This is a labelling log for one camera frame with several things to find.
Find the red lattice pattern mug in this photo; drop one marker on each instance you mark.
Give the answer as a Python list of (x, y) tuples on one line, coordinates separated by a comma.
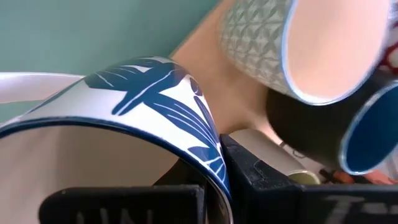
[(392, 59)]

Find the white mug blue floral print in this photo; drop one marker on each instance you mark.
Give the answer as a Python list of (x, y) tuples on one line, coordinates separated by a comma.
[(124, 99)]

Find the wooden board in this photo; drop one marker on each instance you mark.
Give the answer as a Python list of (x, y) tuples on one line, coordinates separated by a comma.
[(236, 93)]

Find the green leaf pattern mug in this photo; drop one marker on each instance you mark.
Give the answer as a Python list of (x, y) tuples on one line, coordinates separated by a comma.
[(255, 46)]

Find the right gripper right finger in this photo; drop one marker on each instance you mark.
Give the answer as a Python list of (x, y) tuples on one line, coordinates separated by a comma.
[(258, 193)]

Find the green table mat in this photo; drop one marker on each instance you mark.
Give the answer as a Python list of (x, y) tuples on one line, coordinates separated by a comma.
[(93, 31)]

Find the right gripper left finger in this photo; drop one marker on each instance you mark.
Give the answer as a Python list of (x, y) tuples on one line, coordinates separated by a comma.
[(183, 177)]

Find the white mug olive interior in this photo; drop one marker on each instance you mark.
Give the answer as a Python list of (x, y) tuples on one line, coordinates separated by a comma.
[(267, 149)]

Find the black mug blue interior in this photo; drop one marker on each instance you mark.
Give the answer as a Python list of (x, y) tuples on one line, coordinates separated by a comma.
[(304, 133)]

